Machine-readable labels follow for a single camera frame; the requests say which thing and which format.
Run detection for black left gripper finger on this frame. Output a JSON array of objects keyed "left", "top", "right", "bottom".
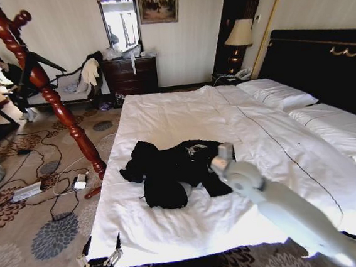
[
  {"left": 100, "top": 231, "right": 125, "bottom": 267},
  {"left": 74, "top": 235, "right": 95, "bottom": 267}
]

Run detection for black clothes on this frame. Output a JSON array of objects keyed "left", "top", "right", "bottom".
[{"left": 117, "top": 131, "right": 242, "bottom": 215}]

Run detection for white power adapter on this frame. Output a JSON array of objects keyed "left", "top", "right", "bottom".
[{"left": 70, "top": 172, "right": 91, "bottom": 192}]

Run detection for grey power strip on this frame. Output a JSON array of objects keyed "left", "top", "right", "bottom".
[{"left": 8, "top": 181, "right": 45, "bottom": 205}]

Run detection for white duvet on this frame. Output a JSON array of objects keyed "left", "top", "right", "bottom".
[{"left": 75, "top": 71, "right": 356, "bottom": 267}]

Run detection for dark bag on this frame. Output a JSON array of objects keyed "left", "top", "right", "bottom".
[{"left": 113, "top": 92, "right": 128, "bottom": 109}]

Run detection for red wooden coat rack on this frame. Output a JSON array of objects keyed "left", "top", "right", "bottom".
[{"left": 0, "top": 0, "right": 111, "bottom": 209}]

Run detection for upholstered chaise bench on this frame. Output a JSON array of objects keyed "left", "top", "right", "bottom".
[{"left": 24, "top": 63, "right": 110, "bottom": 108}]

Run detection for dark wooden dresser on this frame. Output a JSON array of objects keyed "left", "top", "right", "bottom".
[{"left": 100, "top": 53, "right": 161, "bottom": 99}]

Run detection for white garment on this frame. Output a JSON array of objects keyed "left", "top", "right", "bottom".
[{"left": 77, "top": 57, "right": 102, "bottom": 87}]

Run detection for person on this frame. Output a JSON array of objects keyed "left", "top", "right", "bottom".
[{"left": 0, "top": 47, "right": 41, "bottom": 126}]

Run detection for black garment on bench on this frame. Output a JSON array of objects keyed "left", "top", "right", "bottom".
[{"left": 85, "top": 50, "right": 109, "bottom": 97}]

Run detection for clear plastic bags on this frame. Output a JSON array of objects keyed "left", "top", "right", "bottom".
[{"left": 102, "top": 41, "right": 159, "bottom": 63}]

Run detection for dark nightstand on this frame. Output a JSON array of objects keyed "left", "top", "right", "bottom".
[{"left": 211, "top": 69, "right": 256, "bottom": 89}]

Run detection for white telephone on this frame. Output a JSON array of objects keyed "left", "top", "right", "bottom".
[{"left": 234, "top": 67, "right": 254, "bottom": 81}]

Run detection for white pillow with dark stripe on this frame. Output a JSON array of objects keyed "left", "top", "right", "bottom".
[
  {"left": 287, "top": 99, "right": 356, "bottom": 190},
  {"left": 235, "top": 73, "right": 321, "bottom": 117}
]

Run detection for table lamp with cream shade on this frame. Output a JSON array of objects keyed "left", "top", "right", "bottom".
[{"left": 221, "top": 17, "right": 259, "bottom": 75}]

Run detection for framed painting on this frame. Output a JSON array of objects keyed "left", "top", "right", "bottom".
[{"left": 136, "top": 0, "right": 183, "bottom": 27}]

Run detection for dark headboard with gold trim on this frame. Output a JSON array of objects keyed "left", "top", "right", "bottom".
[{"left": 253, "top": 21, "right": 356, "bottom": 134}]

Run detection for black floor cable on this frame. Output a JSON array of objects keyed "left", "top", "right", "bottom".
[{"left": 13, "top": 125, "right": 96, "bottom": 224}]

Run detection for framed wall mirror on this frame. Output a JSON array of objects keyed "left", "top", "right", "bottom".
[{"left": 95, "top": 0, "right": 144, "bottom": 55}]

